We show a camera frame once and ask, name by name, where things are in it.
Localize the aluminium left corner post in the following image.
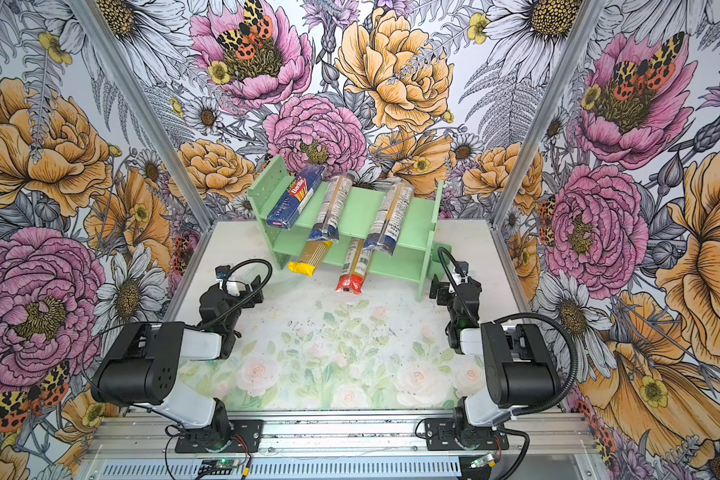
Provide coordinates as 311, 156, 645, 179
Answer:
68, 0, 216, 230

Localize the green two-tier shelf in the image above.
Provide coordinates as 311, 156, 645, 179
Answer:
248, 156, 443, 299

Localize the blue Barilla spaghetti box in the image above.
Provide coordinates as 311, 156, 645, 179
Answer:
266, 164, 326, 229

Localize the aluminium corner post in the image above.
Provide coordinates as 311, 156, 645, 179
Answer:
490, 0, 607, 228
68, 0, 216, 230

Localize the red spaghetti bag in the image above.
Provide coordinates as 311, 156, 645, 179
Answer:
336, 238, 373, 295

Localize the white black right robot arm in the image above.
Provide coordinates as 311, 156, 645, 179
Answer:
427, 277, 562, 450

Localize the clear labelled spaghetti bag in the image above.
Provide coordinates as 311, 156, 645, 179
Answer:
364, 182, 414, 255

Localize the aluminium front rail base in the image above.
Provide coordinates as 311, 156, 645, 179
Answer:
76, 410, 600, 479

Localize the green circuit board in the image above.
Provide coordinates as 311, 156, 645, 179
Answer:
196, 459, 237, 479

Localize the black corrugated right cable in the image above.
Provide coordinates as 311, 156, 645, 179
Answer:
436, 247, 579, 480

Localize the clear plastic lid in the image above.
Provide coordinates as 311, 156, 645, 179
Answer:
254, 263, 290, 288

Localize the yellow spaghetti bag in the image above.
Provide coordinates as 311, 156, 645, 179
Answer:
288, 240, 333, 277

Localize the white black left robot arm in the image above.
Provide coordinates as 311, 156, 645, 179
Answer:
90, 276, 265, 451

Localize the green plastic cup holder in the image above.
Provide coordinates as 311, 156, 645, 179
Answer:
430, 242, 452, 265

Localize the aluminium right corner post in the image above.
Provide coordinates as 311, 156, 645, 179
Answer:
490, 0, 607, 228

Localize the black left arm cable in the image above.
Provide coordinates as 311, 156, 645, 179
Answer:
80, 259, 274, 421

